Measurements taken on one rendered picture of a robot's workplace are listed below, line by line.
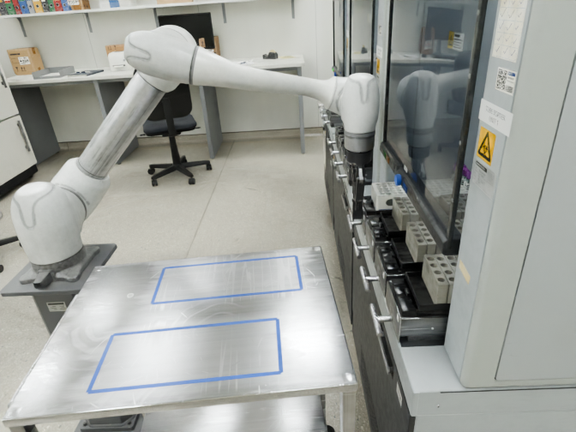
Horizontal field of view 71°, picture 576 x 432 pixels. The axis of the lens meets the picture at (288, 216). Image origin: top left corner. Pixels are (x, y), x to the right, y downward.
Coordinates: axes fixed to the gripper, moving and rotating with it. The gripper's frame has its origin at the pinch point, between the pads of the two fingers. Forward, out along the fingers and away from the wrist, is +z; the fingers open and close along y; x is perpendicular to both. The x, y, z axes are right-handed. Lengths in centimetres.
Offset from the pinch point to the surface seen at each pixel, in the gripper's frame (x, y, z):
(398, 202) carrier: -9.5, -13.2, -8.2
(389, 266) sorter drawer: -2.9, -35.0, -1.9
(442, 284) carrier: -10, -51, -8
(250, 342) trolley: 29, -59, -2
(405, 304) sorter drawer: -3.4, -49.4, -1.9
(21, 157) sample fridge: 283, 249, 58
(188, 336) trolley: 42, -57, -2
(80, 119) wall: 270, 349, 49
